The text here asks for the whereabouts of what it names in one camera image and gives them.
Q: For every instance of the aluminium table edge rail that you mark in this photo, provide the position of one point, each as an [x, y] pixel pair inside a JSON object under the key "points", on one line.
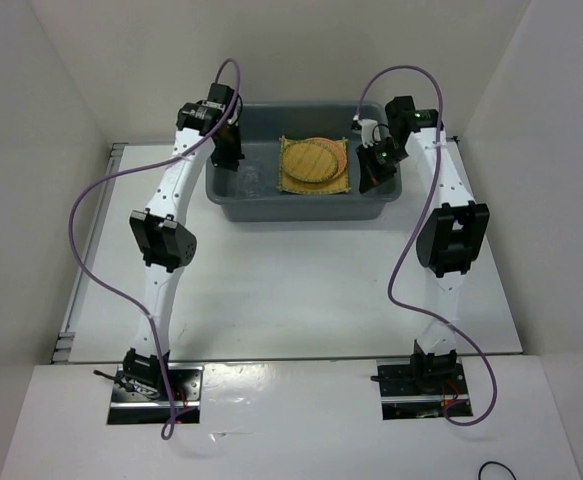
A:
{"points": [[73, 313]]}

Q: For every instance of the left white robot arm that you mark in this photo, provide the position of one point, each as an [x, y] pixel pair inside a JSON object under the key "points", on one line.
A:
{"points": [[206, 132]]}

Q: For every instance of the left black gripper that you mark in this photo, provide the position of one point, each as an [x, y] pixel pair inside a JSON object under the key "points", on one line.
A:
{"points": [[229, 161]]}

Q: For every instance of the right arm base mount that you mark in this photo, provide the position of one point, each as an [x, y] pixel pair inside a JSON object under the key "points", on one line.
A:
{"points": [[403, 396]]}

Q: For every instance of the round orange woven tray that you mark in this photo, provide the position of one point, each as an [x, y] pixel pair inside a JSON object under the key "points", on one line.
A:
{"points": [[340, 149]]}

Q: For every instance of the grey plastic bin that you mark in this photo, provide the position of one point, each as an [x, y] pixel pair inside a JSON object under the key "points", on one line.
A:
{"points": [[261, 126]]}

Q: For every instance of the clear glass bowl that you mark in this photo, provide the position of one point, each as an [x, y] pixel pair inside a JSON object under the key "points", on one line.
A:
{"points": [[250, 183]]}

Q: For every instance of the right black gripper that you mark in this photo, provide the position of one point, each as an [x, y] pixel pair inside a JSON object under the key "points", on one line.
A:
{"points": [[370, 175]]}

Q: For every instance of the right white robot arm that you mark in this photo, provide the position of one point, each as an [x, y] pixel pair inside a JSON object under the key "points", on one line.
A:
{"points": [[448, 237]]}

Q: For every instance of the round green-rimmed bamboo tray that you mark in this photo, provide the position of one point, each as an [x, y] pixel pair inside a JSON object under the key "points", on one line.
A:
{"points": [[309, 161]]}

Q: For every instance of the square bamboo mat tray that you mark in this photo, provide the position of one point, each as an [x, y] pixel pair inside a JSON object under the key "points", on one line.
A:
{"points": [[289, 185]]}

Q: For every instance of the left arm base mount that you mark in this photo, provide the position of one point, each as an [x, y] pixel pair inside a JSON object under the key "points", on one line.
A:
{"points": [[132, 403]]}

